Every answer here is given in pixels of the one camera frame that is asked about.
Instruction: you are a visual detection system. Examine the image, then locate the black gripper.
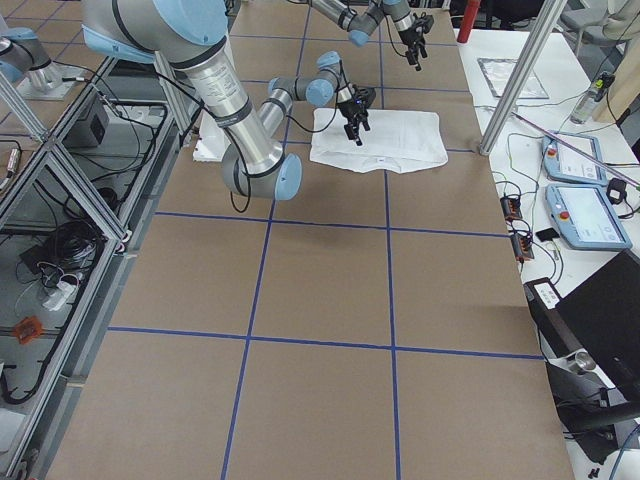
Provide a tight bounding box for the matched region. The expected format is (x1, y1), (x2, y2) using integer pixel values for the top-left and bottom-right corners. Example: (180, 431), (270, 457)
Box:
(397, 17), (430, 70)
(338, 98), (370, 146)

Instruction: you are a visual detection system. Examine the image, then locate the white long-sleeve printed shirt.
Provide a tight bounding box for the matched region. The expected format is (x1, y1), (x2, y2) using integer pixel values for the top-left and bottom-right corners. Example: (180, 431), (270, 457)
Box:
(310, 108), (448, 174)

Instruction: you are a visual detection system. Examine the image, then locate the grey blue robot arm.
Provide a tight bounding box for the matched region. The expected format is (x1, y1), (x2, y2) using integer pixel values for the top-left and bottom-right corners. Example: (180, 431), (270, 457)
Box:
(82, 1), (375, 201)
(306, 0), (434, 71)

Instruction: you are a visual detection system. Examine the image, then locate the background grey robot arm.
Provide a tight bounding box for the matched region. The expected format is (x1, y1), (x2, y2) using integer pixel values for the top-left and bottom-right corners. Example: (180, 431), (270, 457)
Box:
(1, 27), (84, 100)

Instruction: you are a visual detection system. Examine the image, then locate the red fire extinguisher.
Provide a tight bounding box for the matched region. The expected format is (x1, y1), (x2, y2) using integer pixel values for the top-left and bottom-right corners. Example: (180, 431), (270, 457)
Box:
(457, 0), (481, 44)

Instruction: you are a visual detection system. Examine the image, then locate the silver foil tray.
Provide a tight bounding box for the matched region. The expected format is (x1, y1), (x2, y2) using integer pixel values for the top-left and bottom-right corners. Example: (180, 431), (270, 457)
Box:
(477, 57), (550, 101)

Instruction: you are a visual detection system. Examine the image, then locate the black relay module upper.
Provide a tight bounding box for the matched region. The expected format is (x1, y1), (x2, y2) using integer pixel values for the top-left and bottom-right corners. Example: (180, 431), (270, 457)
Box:
(500, 196), (523, 221)

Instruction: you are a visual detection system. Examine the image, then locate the black relay module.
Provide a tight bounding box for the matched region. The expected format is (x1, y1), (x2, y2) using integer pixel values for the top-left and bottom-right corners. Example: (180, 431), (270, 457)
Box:
(510, 232), (535, 263)
(500, 196), (523, 221)

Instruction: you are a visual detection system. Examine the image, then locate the upper blue teach pendant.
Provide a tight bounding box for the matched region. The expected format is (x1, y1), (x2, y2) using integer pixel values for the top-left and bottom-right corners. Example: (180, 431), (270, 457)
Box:
(542, 132), (608, 186)

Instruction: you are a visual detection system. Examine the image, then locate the blue teach pendant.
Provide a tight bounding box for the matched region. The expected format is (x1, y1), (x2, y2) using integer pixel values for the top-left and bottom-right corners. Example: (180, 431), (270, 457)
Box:
(545, 183), (633, 251)
(542, 132), (608, 186)

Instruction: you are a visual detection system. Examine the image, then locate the black relay module lower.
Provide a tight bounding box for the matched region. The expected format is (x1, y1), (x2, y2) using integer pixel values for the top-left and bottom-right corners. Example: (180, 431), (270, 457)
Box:
(510, 232), (535, 263)

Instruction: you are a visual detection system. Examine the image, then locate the lower blue teach pendant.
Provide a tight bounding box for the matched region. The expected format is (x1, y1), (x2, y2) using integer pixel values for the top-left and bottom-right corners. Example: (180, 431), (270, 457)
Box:
(545, 183), (633, 251)

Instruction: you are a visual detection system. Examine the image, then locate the black laptop computer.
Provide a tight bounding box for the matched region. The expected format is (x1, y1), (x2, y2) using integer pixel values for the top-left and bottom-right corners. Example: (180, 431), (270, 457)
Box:
(524, 250), (639, 400)

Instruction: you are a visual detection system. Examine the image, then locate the white power strip on floor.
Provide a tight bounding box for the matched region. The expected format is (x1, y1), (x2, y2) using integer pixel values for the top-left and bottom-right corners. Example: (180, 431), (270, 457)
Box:
(42, 277), (78, 311)

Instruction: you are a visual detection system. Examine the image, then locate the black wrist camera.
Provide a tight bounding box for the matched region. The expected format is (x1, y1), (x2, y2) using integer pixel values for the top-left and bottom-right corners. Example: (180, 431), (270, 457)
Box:
(352, 85), (376, 109)

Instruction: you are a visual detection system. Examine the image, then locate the grey aluminium frame post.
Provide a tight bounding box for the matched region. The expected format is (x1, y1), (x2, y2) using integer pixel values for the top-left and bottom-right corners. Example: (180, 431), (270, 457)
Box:
(479, 0), (567, 156)

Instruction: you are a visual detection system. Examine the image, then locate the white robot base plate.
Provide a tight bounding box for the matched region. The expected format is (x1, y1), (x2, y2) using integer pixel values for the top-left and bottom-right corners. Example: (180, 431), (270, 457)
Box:
(193, 113), (230, 163)

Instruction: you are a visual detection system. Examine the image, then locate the orange object under frame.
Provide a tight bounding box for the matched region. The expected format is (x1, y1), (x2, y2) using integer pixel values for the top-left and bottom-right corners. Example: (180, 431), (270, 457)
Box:
(12, 316), (44, 345)

